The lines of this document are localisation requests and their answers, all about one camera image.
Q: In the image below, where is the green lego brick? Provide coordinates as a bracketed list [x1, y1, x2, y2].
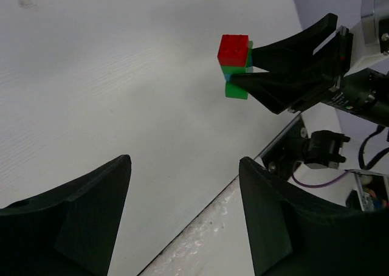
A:
[225, 81, 249, 100]

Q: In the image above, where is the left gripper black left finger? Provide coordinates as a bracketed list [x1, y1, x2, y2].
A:
[1, 155, 131, 275]

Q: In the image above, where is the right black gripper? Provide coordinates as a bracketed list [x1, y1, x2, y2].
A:
[230, 13, 353, 114]

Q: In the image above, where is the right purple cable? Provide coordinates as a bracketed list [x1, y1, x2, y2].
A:
[293, 169, 349, 188]

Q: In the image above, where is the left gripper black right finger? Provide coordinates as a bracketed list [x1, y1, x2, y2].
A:
[239, 157, 388, 275]

